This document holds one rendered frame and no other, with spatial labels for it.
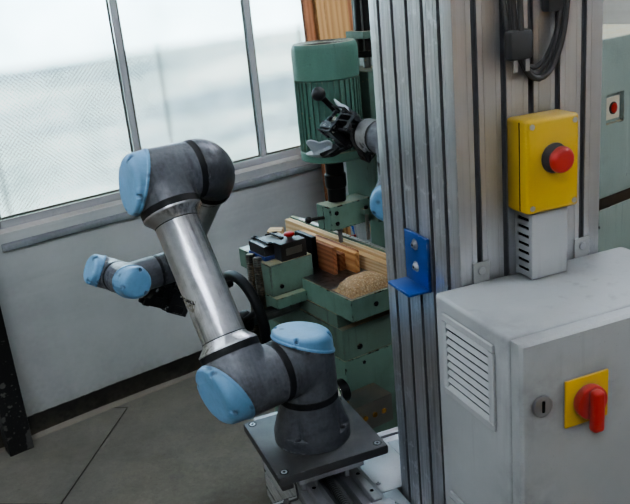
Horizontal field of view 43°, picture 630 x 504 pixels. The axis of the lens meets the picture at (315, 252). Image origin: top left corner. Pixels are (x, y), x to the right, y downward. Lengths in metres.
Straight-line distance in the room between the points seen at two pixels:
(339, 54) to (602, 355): 1.24
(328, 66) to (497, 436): 1.23
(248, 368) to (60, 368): 2.11
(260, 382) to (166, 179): 0.41
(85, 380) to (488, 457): 2.58
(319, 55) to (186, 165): 0.68
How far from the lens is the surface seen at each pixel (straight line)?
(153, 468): 3.17
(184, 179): 1.53
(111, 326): 3.52
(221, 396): 1.44
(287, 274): 2.17
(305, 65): 2.12
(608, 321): 1.09
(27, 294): 3.35
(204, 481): 3.04
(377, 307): 2.08
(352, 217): 2.26
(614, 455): 1.20
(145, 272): 1.85
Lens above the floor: 1.68
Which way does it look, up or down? 19 degrees down
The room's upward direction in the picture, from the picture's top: 6 degrees counter-clockwise
